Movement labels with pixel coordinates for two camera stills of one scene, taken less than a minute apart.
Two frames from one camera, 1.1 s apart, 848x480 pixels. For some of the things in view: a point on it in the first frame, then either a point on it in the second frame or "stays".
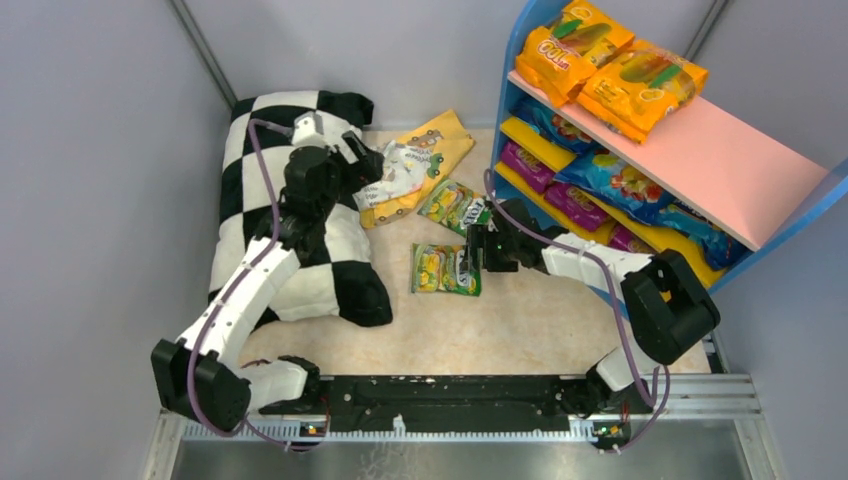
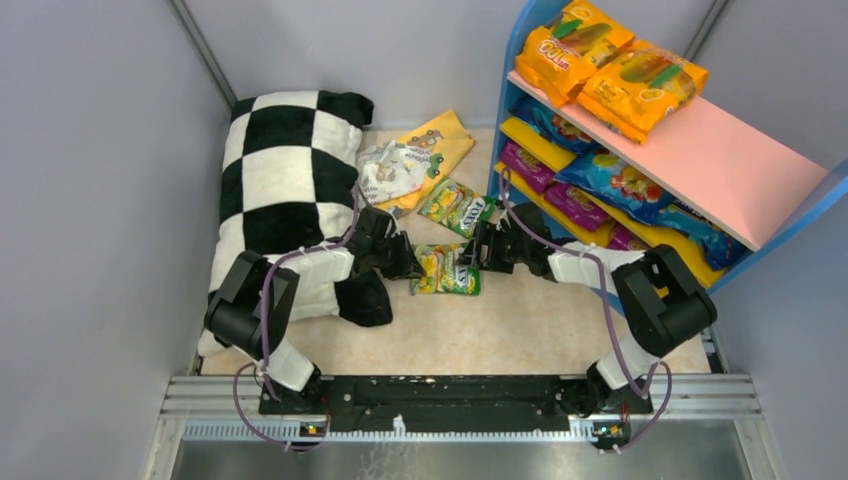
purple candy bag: [575, 203] stays
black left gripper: [361, 162] → [395, 255]
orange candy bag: [561, 58] stays
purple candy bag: [620, 237] stays
